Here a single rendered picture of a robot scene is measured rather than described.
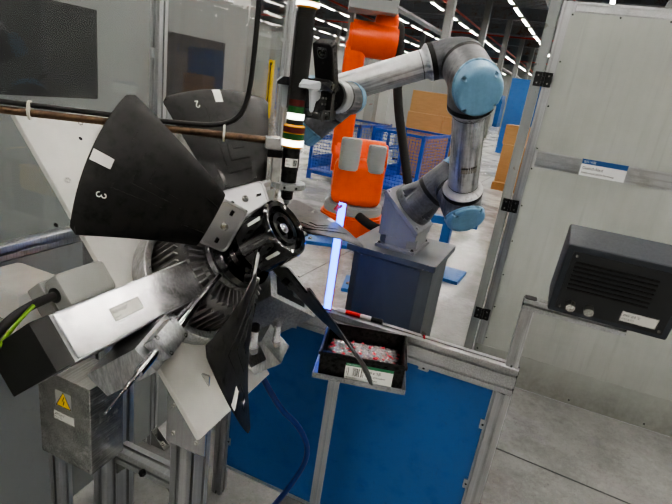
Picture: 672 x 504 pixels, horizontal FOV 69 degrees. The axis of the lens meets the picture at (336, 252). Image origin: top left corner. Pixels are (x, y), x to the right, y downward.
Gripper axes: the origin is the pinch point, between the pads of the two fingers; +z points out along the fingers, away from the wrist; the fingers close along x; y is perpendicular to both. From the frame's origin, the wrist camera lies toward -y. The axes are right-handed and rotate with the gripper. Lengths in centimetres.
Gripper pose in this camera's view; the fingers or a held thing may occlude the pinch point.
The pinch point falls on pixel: (291, 80)
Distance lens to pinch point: 98.3
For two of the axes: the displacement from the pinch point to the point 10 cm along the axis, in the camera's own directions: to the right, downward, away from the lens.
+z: -3.8, 2.4, -8.9
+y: -1.4, 9.4, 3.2
